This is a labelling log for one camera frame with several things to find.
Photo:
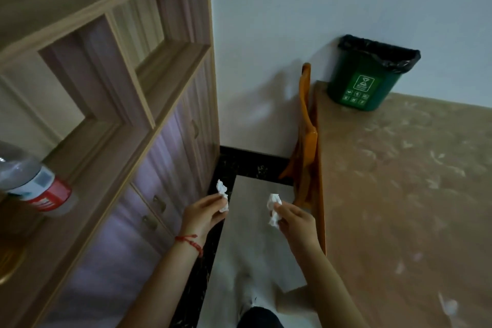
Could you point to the person's right hand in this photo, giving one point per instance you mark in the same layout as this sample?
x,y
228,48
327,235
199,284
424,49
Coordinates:
x,y
299,227

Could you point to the person's left hand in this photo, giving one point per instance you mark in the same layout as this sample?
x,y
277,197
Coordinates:
x,y
200,218

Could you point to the person's left fingers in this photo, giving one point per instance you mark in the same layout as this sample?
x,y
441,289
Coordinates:
x,y
213,204

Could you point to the person's right fingers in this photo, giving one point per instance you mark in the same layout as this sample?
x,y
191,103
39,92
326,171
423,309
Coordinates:
x,y
283,213

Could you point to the white tissue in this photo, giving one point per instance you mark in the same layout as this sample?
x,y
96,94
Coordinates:
x,y
222,190
273,201

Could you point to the person's left forearm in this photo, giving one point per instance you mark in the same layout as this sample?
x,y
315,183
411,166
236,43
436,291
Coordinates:
x,y
165,285

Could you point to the person's right forearm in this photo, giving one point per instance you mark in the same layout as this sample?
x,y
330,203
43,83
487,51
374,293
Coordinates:
x,y
326,289

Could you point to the orange wooden chair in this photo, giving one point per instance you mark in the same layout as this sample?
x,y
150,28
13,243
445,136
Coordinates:
x,y
307,147

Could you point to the person's dark trouser leg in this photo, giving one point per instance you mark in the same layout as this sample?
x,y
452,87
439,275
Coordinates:
x,y
260,319

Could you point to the wooden shelf cabinet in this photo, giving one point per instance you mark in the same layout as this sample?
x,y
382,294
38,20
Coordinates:
x,y
115,108

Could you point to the green trash bin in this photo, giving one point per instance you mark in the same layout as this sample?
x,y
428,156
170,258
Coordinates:
x,y
359,87

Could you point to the clear plastic bottle red label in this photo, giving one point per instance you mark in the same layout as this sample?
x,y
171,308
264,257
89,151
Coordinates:
x,y
36,183

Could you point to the black bin liner bag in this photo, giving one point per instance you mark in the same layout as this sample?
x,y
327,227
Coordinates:
x,y
380,53

